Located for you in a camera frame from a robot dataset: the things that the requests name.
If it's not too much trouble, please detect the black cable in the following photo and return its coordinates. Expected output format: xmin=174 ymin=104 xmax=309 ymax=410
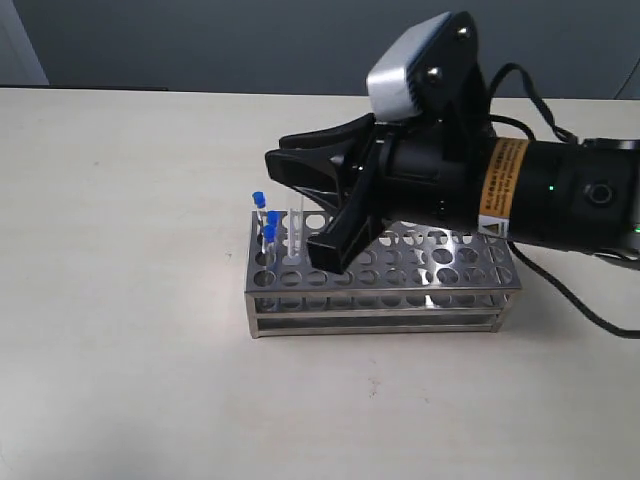
xmin=487 ymin=63 xmax=640 ymax=341

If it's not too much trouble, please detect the stainless steel test tube rack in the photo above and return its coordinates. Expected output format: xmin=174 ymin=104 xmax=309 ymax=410
xmin=245 ymin=213 xmax=522 ymax=338

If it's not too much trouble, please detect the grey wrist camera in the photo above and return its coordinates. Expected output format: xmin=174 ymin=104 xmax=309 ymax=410
xmin=366 ymin=11 xmax=488 ymax=145

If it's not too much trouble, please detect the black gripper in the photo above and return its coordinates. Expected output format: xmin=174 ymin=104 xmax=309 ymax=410
xmin=385 ymin=124 xmax=639 ymax=255

